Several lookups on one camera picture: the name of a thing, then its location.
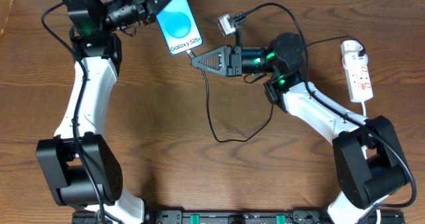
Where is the blue Galaxy smartphone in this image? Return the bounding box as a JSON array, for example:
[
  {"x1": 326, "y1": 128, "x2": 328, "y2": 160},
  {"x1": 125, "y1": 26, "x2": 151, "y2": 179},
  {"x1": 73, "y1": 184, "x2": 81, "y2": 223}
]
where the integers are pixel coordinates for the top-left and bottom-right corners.
[{"x1": 156, "y1": 0, "x2": 203, "y2": 55}]

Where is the black charging cable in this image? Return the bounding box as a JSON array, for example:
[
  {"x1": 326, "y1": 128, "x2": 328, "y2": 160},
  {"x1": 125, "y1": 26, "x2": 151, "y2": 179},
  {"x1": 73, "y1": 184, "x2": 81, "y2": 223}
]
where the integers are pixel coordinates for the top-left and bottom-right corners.
[{"x1": 185, "y1": 35, "x2": 367, "y2": 144}]

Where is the white charger plug adapter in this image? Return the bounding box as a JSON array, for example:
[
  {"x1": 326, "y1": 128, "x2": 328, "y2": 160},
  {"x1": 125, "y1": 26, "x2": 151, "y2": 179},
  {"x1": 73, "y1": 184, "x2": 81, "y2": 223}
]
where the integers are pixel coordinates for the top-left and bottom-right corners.
[{"x1": 341, "y1": 51, "x2": 369, "y2": 69}]

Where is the white power strip cord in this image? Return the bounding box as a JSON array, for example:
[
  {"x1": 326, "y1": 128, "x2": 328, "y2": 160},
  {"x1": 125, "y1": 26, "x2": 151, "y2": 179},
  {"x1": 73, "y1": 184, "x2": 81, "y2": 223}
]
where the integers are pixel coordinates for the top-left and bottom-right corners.
[{"x1": 361, "y1": 101, "x2": 382, "y2": 224}]

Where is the white power strip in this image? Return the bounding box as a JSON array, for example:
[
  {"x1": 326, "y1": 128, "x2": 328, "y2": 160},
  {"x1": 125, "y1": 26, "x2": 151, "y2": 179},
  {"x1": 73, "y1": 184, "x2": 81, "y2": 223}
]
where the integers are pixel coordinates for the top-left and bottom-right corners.
[{"x1": 341, "y1": 40, "x2": 373, "y2": 102}]

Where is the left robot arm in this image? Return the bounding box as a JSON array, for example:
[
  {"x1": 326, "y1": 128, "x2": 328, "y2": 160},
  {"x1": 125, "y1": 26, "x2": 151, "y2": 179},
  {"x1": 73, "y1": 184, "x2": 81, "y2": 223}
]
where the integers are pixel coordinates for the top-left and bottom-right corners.
[{"x1": 36, "y1": 0, "x2": 172, "y2": 223}]

